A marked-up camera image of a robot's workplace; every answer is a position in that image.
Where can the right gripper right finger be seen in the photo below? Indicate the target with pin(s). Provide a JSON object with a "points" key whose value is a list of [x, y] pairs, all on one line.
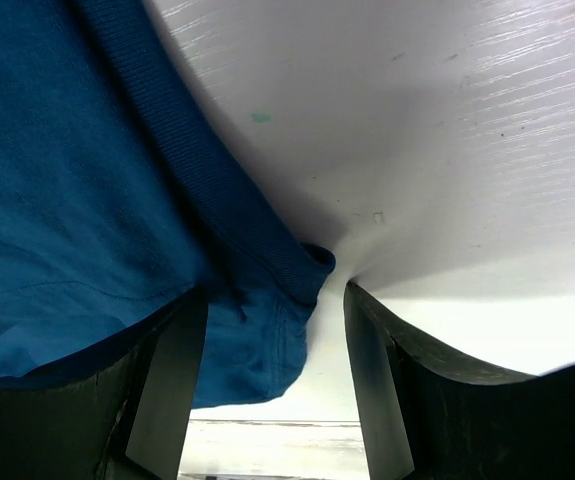
{"points": [[430, 411]]}

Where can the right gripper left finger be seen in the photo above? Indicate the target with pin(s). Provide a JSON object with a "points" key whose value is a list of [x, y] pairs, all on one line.
{"points": [[118, 409]]}

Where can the navy blue t shirt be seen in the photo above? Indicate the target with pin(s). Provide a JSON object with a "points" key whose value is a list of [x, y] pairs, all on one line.
{"points": [[117, 197]]}

